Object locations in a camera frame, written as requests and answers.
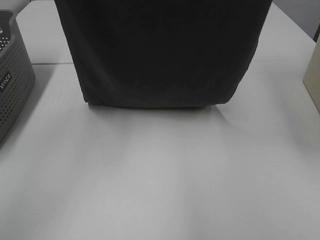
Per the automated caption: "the dark navy towel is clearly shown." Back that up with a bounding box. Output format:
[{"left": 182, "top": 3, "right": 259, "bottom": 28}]
[{"left": 55, "top": 0, "right": 272, "bottom": 109}]

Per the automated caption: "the grey perforated plastic basket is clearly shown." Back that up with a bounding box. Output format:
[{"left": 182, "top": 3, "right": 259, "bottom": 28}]
[{"left": 0, "top": 9, "right": 36, "bottom": 142}]

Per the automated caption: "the beige box at right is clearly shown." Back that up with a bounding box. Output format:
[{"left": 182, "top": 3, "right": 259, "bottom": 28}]
[{"left": 303, "top": 37, "right": 320, "bottom": 112}]

